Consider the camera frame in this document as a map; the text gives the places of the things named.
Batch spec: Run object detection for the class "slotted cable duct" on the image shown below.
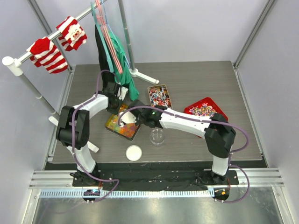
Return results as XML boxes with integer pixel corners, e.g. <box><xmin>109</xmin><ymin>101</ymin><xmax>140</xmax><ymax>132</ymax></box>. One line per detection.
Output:
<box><xmin>40</xmin><ymin>188</ymin><xmax>214</xmax><ymax>198</ymax></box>

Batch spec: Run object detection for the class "santa striped sock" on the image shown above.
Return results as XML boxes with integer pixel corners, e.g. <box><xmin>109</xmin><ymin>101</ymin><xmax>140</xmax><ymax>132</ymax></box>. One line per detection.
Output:
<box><xmin>56</xmin><ymin>16</ymin><xmax>87</xmax><ymax>51</ymax></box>

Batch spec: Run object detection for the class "red white striped sock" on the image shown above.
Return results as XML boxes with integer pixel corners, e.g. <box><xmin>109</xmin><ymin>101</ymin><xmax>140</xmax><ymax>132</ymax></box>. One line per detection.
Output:
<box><xmin>26</xmin><ymin>37</ymin><xmax>68</xmax><ymax>74</ymax></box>

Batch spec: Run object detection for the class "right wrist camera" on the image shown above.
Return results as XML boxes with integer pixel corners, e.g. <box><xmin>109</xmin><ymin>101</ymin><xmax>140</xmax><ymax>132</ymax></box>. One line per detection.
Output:
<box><xmin>118</xmin><ymin>111</ymin><xmax>137</xmax><ymax>127</ymax></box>

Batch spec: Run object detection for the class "clothes rack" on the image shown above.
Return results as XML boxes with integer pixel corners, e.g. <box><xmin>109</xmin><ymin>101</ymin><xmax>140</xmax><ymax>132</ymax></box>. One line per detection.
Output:
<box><xmin>1</xmin><ymin>0</ymin><xmax>160</xmax><ymax>154</ymax></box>

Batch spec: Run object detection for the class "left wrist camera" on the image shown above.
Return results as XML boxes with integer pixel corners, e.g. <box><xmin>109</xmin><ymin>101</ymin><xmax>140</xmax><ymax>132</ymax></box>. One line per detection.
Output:
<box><xmin>117</xmin><ymin>86</ymin><xmax>128</xmax><ymax>101</ymax></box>

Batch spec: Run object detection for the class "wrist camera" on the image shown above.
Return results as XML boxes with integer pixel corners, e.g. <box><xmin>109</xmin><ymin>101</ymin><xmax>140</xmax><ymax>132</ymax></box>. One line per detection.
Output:
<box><xmin>117</xmin><ymin>86</ymin><xmax>128</xmax><ymax>101</ymax></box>
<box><xmin>118</xmin><ymin>111</ymin><xmax>137</xmax><ymax>127</ymax></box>

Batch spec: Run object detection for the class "white jar lid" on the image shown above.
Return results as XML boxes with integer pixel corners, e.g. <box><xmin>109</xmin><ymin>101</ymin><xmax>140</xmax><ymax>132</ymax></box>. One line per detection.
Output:
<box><xmin>126</xmin><ymin>145</ymin><xmax>142</xmax><ymax>161</ymax></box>

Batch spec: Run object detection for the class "black cloth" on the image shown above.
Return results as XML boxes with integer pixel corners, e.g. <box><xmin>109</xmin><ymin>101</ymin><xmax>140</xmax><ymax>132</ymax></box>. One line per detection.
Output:
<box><xmin>94</xmin><ymin>26</ymin><xmax>115</xmax><ymax>89</ymax></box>

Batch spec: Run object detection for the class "pink hanger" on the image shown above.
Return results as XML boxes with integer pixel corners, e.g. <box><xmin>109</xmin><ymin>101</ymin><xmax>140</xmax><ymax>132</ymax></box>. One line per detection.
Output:
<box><xmin>95</xmin><ymin>0</ymin><xmax>123</xmax><ymax>74</ymax></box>

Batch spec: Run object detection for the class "clear plastic jar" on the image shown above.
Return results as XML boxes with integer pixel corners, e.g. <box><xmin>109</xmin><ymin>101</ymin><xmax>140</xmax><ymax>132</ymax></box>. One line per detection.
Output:
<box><xmin>149</xmin><ymin>128</ymin><xmax>165</xmax><ymax>146</ymax></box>

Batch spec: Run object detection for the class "gold tin of ball lollipops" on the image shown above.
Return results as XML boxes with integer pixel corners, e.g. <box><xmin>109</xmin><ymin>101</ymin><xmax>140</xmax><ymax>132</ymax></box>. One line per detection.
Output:
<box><xmin>148</xmin><ymin>84</ymin><xmax>172</xmax><ymax>109</ymax></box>

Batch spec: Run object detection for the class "red tin of swirl lollipops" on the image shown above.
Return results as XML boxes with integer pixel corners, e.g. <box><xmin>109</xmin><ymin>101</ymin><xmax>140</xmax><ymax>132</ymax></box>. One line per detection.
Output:
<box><xmin>184</xmin><ymin>97</ymin><xmax>229</xmax><ymax>139</ymax></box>

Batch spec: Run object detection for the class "green cloth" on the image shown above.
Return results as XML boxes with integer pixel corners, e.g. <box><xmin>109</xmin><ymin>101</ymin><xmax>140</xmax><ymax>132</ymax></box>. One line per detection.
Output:
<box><xmin>108</xmin><ymin>31</ymin><xmax>139</xmax><ymax>101</ymax></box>

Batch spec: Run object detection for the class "teal hanger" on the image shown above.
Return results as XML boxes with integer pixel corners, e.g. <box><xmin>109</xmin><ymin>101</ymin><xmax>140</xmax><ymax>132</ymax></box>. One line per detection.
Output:
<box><xmin>91</xmin><ymin>2</ymin><xmax>114</xmax><ymax>72</ymax></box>

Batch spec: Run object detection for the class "gold tin of gummy candies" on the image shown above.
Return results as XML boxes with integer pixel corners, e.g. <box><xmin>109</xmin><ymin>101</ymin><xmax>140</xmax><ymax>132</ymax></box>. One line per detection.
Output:
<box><xmin>105</xmin><ymin>115</ymin><xmax>140</xmax><ymax>141</ymax></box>

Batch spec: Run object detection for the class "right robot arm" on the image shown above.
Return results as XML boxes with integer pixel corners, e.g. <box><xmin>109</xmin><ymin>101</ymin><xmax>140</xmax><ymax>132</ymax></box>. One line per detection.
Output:
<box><xmin>128</xmin><ymin>100</ymin><xmax>236</xmax><ymax>184</ymax></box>

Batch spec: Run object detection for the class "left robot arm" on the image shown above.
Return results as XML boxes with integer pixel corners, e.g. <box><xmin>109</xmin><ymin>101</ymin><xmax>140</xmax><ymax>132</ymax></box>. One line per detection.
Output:
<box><xmin>56</xmin><ymin>82</ymin><xmax>128</xmax><ymax>186</ymax></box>

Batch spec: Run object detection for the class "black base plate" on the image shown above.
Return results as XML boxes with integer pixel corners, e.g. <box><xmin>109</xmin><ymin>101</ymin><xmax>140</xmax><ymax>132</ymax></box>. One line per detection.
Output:
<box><xmin>44</xmin><ymin>160</ymin><xmax>241</xmax><ymax>192</ymax></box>

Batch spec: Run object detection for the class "blue hanger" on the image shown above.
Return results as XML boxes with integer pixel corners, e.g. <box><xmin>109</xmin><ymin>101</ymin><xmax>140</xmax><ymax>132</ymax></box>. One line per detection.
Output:
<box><xmin>100</xmin><ymin>1</ymin><xmax>130</xmax><ymax>67</ymax></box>

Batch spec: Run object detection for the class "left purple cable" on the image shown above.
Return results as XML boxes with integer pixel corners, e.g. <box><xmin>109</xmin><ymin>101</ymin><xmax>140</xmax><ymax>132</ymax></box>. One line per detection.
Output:
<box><xmin>72</xmin><ymin>70</ymin><xmax>120</xmax><ymax>203</ymax></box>

